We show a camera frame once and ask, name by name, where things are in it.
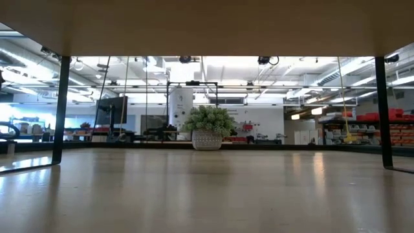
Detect shelving with red bins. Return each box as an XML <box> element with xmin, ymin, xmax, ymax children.
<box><xmin>318</xmin><ymin>108</ymin><xmax>414</xmax><ymax>147</ymax></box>

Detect white cylindrical tank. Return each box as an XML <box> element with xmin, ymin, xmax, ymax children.
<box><xmin>168</xmin><ymin>87</ymin><xmax>194</xmax><ymax>140</ymax></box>

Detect wooden shelf black legs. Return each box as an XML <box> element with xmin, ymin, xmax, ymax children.
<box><xmin>0</xmin><ymin>0</ymin><xmax>414</xmax><ymax>175</ymax></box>

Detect black metal table frame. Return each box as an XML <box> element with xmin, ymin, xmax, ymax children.
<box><xmin>0</xmin><ymin>140</ymin><xmax>414</xmax><ymax>159</ymax></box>

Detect yellow hanging cord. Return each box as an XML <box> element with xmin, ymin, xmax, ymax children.
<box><xmin>336</xmin><ymin>56</ymin><xmax>358</xmax><ymax>144</ymax></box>

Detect black background monitor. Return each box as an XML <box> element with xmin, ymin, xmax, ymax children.
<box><xmin>95</xmin><ymin>96</ymin><xmax>129</xmax><ymax>126</ymax></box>

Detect green potted artificial plant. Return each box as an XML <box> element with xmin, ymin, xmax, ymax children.
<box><xmin>182</xmin><ymin>105</ymin><xmax>237</xmax><ymax>151</ymax></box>

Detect black metal gantry frame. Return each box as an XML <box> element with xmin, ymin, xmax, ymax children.
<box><xmin>166</xmin><ymin>80</ymin><xmax>219</xmax><ymax>143</ymax></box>

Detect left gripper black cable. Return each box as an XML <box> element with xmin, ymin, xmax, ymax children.
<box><xmin>0</xmin><ymin>121</ymin><xmax>21</xmax><ymax>140</ymax></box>

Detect white cabinets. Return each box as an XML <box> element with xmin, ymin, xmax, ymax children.
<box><xmin>293</xmin><ymin>129</ymin><xmax>320</xmax><ymax>146</ymax></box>

